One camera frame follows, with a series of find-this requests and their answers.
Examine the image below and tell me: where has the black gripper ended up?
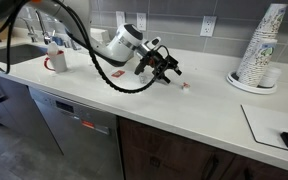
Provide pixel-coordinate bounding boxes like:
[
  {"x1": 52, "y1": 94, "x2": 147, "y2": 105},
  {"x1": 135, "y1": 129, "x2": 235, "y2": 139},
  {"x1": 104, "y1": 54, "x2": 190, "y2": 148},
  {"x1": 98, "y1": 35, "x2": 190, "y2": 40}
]
[{"x1": 133, "y1": 42, "x2": 183, "y2": 85}]

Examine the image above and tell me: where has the small white coffee pod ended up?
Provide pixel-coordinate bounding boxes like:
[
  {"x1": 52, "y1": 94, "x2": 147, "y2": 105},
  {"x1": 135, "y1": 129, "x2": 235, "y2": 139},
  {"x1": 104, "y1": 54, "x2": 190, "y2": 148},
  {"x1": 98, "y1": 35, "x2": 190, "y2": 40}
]
[{"x1": 180, "y1": 81, "x2": 191, "y2": 91}]

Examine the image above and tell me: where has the white and red mug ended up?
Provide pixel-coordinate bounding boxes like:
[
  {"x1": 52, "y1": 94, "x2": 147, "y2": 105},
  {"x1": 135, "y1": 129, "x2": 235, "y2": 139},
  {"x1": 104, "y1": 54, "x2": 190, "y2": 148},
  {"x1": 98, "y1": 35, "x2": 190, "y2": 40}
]
[{"x1": 43, "y1": 49, "x2": 69, "y2": 74}]

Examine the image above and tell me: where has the white sheet with red label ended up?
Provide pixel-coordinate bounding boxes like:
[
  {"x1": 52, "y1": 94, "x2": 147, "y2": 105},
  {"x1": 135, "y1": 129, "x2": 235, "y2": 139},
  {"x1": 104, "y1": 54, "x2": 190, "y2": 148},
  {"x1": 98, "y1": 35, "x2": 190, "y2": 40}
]
[{"x1": 98, "y1": 66, "x2": 145, "y2": 88}]

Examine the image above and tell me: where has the round white tray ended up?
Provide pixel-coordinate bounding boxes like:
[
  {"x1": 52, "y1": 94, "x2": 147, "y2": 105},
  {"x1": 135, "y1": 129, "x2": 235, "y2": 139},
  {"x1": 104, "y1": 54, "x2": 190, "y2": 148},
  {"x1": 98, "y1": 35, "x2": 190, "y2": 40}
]
[{"x1": 225, "y1": 70, "x2": 279, "y2": 96}]

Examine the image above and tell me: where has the white translucent storage box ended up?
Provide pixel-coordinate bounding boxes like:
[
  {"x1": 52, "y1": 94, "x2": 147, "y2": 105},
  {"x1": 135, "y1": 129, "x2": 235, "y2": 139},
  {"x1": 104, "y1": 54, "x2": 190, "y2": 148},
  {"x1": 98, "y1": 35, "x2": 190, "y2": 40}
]
[{"x1": 89, "y1": 27, "x2": 112, "y2": 46}]

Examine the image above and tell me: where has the brown cabinet door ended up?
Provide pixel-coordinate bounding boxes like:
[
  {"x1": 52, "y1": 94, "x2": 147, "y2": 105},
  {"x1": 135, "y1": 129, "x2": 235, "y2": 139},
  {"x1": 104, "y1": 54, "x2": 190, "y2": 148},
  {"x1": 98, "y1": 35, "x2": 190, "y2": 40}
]
[
  {"x1": 118, "y1": 116, "x2": 236, "y2": 180},
  {"x1": 219, "y1": 154, "x2": 288, "y2": 180}
]

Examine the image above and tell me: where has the short printed paper cup stack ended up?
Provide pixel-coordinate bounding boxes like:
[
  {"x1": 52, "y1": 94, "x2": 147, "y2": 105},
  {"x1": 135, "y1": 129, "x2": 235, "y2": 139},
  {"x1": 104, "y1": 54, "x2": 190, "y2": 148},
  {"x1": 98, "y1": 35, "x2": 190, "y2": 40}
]
[{"x1": 242, "y1": 37, "x2": 279, "y2": 88}]

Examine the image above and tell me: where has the small white cup stack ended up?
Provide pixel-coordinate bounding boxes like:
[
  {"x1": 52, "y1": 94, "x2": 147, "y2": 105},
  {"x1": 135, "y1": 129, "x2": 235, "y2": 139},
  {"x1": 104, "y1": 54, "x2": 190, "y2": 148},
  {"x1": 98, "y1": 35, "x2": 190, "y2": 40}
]
[{"x1": 258, "y1": 66, "x2": 283, "y2": 89}]

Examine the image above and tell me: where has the stainless steel dishwasher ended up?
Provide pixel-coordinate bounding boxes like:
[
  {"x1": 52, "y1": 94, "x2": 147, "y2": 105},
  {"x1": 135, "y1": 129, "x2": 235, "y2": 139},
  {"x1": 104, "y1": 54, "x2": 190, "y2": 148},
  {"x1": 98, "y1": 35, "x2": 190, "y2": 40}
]
[{"x1": 28, "y1": 86, "x2": 125, "y2": 180}]

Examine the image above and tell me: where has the white flat mat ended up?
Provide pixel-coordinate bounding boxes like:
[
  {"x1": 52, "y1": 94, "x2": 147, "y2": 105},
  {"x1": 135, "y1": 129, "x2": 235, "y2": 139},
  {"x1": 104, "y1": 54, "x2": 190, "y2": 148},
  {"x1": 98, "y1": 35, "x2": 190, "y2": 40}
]
[{"x1": 240, "y1": 103, "x2": 288, "y2": 155}]

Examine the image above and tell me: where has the blue sponge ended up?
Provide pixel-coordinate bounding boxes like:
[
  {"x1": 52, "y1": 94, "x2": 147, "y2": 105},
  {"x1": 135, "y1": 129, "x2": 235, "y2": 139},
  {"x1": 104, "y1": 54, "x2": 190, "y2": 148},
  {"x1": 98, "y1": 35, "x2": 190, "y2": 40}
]
[{"x1": 51, "y1": 36, "x2": 65, "y2": 47}]

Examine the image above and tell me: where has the tall printed paper cup stack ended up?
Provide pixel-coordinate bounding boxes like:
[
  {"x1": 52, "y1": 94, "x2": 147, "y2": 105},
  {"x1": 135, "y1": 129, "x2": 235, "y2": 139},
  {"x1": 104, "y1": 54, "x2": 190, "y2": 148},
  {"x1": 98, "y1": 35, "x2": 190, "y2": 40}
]
[{"x1": 235, "y1": 3, "x2": 288, "y2": 84}]

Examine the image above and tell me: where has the chrome sink faucet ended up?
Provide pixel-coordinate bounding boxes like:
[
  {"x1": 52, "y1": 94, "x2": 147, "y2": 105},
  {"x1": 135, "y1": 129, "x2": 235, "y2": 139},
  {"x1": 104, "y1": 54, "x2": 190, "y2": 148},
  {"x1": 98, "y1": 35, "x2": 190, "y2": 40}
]
[{"x1": 33, "y1": 9, "x2": 53, "y2": 46}]

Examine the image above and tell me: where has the small chrome tap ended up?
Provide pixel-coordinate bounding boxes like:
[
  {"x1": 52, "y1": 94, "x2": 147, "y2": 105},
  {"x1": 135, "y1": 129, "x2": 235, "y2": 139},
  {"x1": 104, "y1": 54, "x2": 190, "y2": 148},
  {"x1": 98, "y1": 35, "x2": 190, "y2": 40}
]
[{"x1": 19, "y1": 17, "x2": 39, "y2": 44}]

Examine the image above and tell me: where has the brown sink cabinet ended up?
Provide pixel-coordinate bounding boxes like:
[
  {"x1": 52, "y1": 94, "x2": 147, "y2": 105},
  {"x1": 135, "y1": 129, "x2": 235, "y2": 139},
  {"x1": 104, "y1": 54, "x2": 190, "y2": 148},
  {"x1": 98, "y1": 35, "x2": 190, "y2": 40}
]
[{"x1": 0, "y1": 68, "x2": 64, "y2": 157}]

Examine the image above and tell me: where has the kitchen sink basin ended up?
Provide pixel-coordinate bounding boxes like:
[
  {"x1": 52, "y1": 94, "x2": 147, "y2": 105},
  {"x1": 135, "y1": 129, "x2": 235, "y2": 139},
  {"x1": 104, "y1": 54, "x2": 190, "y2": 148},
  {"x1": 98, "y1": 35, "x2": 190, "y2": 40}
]
[{"x1": 0, "y1": 43, "x2": 49, "y2": 67}]

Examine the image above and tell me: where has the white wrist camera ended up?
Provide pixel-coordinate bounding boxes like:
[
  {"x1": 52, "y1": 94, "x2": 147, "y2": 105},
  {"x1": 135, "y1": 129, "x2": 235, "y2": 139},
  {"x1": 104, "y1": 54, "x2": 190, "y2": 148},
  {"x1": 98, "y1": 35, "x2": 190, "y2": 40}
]
[{"x1": 146, "y1": 36, "x2": 162, "y2": 48}]

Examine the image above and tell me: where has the white wall outlet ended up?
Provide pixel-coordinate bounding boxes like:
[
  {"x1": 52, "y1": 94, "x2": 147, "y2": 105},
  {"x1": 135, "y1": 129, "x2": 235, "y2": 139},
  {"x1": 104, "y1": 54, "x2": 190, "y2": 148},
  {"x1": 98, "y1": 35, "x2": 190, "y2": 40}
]
[
  {"x1": 199, "y1": 15, "x2": 218, "y2": 37},
  {"x1": 136, "y1": 12, "x2": 148, "y2": 32}
]

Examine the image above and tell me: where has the white wall switch plate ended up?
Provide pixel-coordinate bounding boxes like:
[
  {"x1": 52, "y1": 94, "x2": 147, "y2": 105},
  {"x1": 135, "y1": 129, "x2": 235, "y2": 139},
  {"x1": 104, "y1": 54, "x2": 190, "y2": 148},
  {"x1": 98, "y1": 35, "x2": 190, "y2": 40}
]
[{"x1": 115, "y1": 10, "x2": 126, "y2": 29}]

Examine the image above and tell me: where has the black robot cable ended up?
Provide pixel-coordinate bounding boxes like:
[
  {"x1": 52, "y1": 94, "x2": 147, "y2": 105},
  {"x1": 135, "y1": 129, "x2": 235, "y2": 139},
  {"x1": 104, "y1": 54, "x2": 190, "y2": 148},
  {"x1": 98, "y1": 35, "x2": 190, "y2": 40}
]
[{"x1": 0, "y1": 0, "x2": 172, "y2": 95}]

